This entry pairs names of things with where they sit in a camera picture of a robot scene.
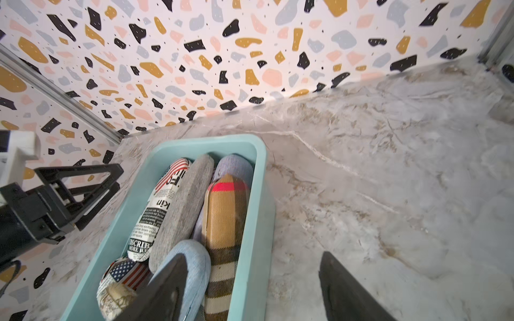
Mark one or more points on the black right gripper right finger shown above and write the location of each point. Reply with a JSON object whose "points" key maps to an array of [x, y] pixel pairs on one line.
{"points": [[344, 297]]}

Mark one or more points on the light blue fabric glasses case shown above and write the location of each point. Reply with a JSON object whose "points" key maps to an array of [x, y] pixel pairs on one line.
{"points": [[198, 274]]}

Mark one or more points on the teal plastic storage box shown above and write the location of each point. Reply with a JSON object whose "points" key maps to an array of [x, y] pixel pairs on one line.
{"points": [[252, 277]]}

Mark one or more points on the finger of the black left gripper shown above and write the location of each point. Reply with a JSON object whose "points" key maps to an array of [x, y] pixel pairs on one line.
{"points": [[60, 180], [96, 204]]}

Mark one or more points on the newspaper flag glasses case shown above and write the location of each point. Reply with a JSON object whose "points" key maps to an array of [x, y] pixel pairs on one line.
{"points": [[149, 223]]}

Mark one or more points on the world map print glasses case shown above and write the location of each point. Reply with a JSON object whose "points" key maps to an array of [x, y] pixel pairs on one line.
{"points": [[114, 299]]}

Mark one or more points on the plaid tartan glasses case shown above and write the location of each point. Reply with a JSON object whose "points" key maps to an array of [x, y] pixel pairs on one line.
{"points": [[222, 232]]}

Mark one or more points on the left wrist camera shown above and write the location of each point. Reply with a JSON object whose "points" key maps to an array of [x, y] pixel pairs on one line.
{"points": [[17, 148]]}

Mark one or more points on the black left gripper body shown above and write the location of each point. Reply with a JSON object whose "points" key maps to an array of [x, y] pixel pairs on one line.
{"points": [[43, 215]]}

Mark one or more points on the dark grey fabric glasses case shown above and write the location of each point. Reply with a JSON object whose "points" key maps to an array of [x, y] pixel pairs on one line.
{"points": [[183, 214]]}

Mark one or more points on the long lilac fabric glasses case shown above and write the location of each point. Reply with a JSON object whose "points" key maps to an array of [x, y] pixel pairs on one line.
{"points": [[234, 165]]}

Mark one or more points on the aluminium wall frame strip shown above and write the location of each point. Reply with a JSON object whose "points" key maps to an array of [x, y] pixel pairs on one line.
{"points": [[28, 74]]}

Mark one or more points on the newspaper print glasses case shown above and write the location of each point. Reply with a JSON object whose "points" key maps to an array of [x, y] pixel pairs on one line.
{"points": [[134, 275]]}

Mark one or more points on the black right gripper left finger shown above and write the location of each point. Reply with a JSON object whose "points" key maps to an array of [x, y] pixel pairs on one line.
{"points": [[162, 299]]}

